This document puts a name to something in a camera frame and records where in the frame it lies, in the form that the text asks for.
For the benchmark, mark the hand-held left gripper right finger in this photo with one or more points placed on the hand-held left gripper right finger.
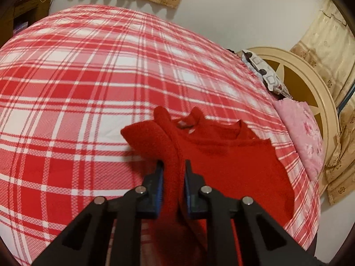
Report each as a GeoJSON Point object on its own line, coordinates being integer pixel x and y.
{"type": "Point", "coordinates": [189, 191]}

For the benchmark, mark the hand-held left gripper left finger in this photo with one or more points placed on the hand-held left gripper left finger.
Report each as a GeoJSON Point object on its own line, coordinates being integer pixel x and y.
{"type": "Point", "coordinates": [158, 188]}

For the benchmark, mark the red knitted sweater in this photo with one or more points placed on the red knitted sweater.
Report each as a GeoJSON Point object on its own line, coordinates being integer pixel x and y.
{"type": "Point", "coordinates": [222, 160]}

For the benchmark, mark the red plaid bed sheet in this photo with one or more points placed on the red plaid bed sheet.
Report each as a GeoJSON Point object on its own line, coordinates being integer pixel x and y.
{"type": "Point", "coordinates": [83, 102]}

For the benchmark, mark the pink floral pillow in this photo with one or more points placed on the pink floral pillow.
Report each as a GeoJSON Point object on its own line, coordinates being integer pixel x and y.
{"type": "Point", "coordinates": [302, 133]}

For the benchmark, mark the patterned pillow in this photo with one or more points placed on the patterned pillow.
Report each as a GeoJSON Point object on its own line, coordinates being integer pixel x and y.
{"type": "Point", "coordinates": [265, 72]}

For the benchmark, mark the cream wooden headboard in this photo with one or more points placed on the cream wooden headboard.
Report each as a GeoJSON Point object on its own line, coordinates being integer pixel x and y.
{"type": "Point", "coordinates": [305, 83]}

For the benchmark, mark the beige patterned long curtain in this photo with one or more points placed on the beige patterned long curtain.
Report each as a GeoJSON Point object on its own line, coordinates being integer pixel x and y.
{"type": "Point", "coordinates": [332, 94]}

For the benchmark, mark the wooden side table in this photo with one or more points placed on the wooden side table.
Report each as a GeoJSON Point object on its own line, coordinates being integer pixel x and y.
{"type": "Point", "coordinates": [25, 11]}

